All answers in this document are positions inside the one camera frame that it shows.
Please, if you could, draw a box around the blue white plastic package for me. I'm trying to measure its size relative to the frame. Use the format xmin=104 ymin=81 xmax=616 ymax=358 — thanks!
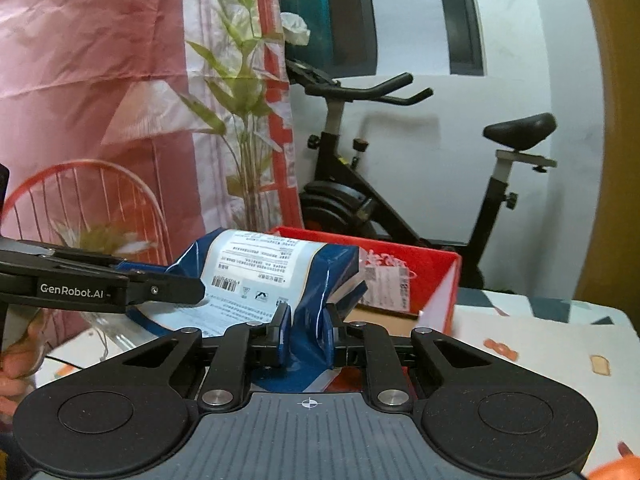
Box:
xmin=127 ymin=229 xmax=367 ymax=392

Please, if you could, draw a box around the person's left hand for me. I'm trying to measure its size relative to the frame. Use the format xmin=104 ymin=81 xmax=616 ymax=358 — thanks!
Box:
xmin=1 ymin=310 xmax=50 ymax=425

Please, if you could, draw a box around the red strawberry cardboard box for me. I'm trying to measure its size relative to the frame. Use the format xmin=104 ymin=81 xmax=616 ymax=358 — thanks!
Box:
xmin=272 ymin=226 xmax=462 ymax=334

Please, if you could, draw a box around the pink printed curtain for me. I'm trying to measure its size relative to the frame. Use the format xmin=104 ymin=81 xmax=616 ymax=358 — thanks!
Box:
xmin=1 ymin=0 xmax=302 ymax=264

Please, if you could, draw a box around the black exercise bike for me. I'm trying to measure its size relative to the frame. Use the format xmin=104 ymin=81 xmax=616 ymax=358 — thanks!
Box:
xmin=284 ymin=58 xmax=559 ymax=291

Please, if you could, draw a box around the patterned white tablecloth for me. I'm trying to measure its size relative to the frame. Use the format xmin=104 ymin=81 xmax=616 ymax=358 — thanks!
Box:
xmin=15 ymin=297 xmax=639 ymax=479

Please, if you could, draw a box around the dark framed window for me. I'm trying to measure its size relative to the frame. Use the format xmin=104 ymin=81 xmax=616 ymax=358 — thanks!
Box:
xmin=280 ymin=0 xmax=485 ymax=78

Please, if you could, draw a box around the wooden door frame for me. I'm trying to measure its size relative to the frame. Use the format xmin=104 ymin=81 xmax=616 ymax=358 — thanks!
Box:
xmin=577 ymin=0 xmax=639 ymax=326

